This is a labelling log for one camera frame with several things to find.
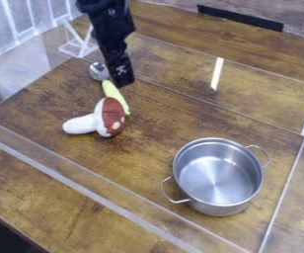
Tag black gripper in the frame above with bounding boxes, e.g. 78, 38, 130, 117
87, 3, 135, 88

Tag brown and white plush mushroom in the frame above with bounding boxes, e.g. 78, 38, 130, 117
62, 97, 126, 137

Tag silver pot with handles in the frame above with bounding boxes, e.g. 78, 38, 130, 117
159, 137, 270, 217

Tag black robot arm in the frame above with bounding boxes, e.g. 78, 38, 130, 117
75, 0, 137, 88

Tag clear acrylic triangular stand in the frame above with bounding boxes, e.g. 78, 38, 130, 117
58, 23, 99, 58

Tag black bar on table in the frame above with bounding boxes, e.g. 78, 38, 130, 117
197, 4, 284, 32

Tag clear acrylic front barrier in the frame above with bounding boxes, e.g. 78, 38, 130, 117
0, 126, 251, 253

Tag spoon with yellow handle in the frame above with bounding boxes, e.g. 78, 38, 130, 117
88, 62, 130, 115

